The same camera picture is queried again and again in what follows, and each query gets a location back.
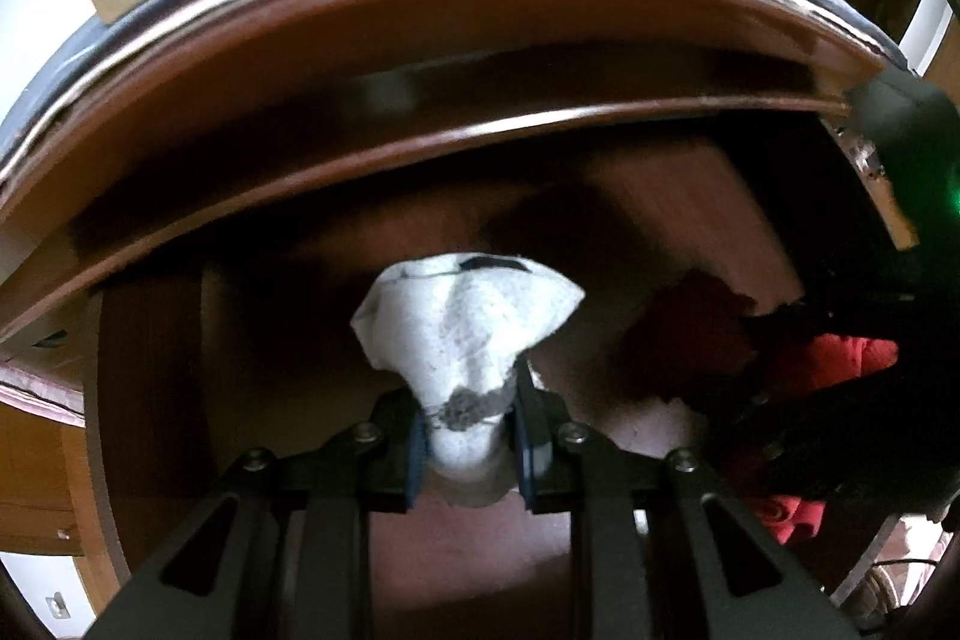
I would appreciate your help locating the blue plaid tablecloth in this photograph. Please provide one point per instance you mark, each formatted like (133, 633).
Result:
(75, 48)

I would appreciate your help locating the grey white underwear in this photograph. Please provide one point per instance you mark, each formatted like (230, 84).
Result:
(465, 340)

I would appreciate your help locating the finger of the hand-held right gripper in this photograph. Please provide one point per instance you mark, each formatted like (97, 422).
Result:
(825, 445)
(825, 314)

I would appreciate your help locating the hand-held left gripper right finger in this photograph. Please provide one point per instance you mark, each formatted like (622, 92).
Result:
(525, 445)

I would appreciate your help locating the dark wooden drawer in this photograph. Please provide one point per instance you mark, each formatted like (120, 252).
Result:
(300, 347)

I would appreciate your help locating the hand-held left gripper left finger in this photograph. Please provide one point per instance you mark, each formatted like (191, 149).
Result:
(415, 452)

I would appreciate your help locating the red underwear with orange trim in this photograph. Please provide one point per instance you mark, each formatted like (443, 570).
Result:
(787, 520)

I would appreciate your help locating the low white wall socket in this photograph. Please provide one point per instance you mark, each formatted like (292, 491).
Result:
(58, 606)

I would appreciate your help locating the brown wooden wardrobe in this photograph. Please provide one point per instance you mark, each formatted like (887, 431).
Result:
(37, 475)

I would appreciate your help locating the long red fleece underwear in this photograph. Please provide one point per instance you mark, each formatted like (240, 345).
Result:
(825, 362)

